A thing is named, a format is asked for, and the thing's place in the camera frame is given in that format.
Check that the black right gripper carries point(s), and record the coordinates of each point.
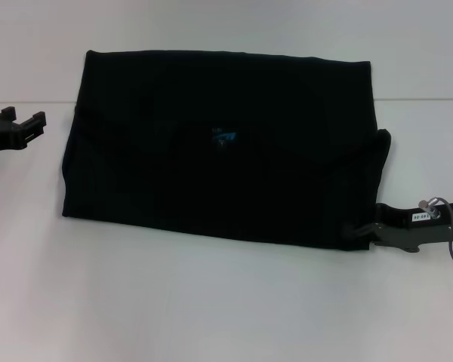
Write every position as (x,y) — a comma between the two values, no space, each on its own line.
(411,226)

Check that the black t-shirt with FREE print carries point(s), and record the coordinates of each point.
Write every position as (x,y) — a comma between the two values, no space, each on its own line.
(226,151)

